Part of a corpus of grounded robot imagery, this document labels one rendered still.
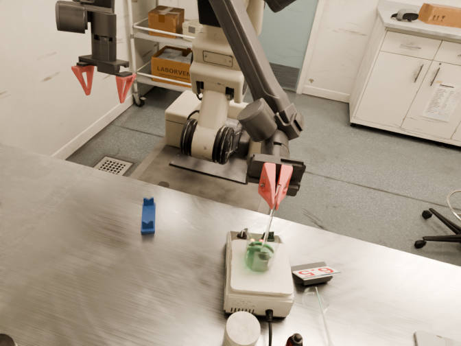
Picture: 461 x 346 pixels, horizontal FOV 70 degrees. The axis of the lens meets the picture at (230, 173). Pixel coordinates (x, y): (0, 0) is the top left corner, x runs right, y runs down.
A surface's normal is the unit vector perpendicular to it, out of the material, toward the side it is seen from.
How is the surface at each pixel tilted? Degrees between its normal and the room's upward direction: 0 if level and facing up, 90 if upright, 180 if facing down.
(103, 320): 0
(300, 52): 90
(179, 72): 91
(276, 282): 0
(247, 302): 90
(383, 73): 90
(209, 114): 64
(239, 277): 0
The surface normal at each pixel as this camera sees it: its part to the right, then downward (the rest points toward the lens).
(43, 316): 0.11, -0.79
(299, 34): -0.26, 0.57
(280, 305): -0.03, 0.61
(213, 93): -0.19, 0.17
